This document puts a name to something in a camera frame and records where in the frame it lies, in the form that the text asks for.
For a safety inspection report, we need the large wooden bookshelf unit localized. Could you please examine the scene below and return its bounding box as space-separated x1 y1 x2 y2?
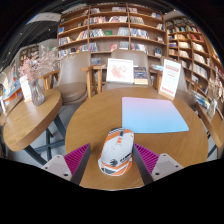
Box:
56 3 166 66

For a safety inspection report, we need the glass vase with pink flowers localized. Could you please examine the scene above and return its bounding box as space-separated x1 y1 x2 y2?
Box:
18 44 68 107

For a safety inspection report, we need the pink-blue gradient mouse pad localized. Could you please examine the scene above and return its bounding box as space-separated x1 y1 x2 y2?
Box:
121 96 190 134

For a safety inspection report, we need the small white table sign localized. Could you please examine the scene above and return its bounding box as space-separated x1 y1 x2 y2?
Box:
19 75 33 103

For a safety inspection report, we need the dark standing book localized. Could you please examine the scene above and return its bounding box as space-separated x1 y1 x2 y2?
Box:
133 66 149 86

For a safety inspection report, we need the small distant bookshelf unit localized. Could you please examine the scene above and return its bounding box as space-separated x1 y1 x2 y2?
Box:
18 44 40 73

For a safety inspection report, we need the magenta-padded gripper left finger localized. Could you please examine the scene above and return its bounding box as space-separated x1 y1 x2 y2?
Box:
40 142 92 186

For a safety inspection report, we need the round wooden side table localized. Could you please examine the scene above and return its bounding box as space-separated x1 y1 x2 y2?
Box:
195 101 224 158
2 88 68 166

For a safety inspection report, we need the white framed red drawing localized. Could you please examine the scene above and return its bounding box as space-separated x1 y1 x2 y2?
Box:
105 57 135 84

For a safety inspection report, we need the white and orange computer mouse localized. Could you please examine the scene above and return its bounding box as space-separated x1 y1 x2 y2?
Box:
97 127 135 177

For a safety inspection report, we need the angled wooden bookshelf unit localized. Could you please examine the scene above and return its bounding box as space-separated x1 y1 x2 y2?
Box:
164 14 224 111

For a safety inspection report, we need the glass vase with dried flowers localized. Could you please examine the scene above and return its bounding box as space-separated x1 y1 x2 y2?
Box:
206 66 224 119

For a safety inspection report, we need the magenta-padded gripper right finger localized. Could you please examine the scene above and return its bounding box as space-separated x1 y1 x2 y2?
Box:
131 142 184 186

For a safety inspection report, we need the orange book display table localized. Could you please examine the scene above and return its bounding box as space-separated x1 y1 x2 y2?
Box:
0 64 23 114

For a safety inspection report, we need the white and orange sign stand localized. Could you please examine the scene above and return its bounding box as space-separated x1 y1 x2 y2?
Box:
158 58 182 101

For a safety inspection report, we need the beige upholstered wooden armchair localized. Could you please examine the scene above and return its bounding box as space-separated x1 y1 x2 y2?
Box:
81 49 155 98
54 50 92 104
176 63 198 108

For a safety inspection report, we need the stack of colourful books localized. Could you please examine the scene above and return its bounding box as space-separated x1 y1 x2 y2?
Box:
191 89 211 109

